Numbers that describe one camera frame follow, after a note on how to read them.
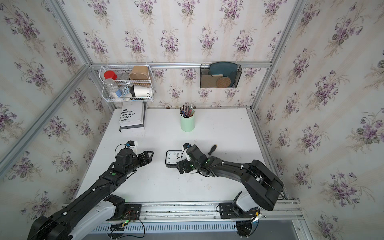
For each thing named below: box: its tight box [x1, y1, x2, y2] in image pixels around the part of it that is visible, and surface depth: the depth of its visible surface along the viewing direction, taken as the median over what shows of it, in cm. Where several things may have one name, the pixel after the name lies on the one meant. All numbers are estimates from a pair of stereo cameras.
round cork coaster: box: [216, 77, 231, 88], surface depth 99 cm
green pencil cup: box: [179, 113, 196, 133], surface depth 102 cm
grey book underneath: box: [119, 101, 147, 133], surface depth 106 cm
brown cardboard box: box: [129, 65, 150, 80], surface depth 92 cm
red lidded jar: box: [104, 70, 118, 80], surface depth 93 cm
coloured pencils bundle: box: [179, 102, 196, 118], surface depth 103 cm
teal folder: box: [208, 62, 238, 87], surface depth 93 cm
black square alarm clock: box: [165, 150, 186, 168], surface depth 92 cm
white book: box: [119, 101, 145, 127], surface depth 109 cm
